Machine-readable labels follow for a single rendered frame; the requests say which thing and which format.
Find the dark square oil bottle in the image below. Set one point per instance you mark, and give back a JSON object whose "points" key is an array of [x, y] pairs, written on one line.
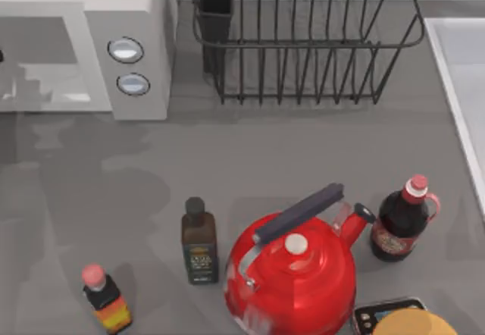
{"points": [[199, 246]]}

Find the red kettle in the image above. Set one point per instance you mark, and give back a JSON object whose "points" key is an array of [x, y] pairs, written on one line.
{"points": [[291, 270]]}

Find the round microwave knob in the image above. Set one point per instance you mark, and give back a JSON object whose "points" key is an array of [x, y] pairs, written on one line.
{"points": [[125, 50], [133, 83]]}

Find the black cutlery holder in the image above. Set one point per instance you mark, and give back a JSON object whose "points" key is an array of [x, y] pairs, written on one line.
{"points": [[215, 1]]}

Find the dark jug bottle red cap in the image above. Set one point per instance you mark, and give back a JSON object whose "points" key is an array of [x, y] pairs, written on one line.
{"points": [[399, 225]]}

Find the pale microwave oven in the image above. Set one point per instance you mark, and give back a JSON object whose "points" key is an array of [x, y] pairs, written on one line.
{"points": [[125, 5]]}

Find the small bottle orange label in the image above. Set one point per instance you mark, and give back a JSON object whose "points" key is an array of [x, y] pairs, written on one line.
{"points": [[106, 301]]}

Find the orange round lid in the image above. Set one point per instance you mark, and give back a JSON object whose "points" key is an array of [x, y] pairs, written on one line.
{"points": [[415, 323]]}

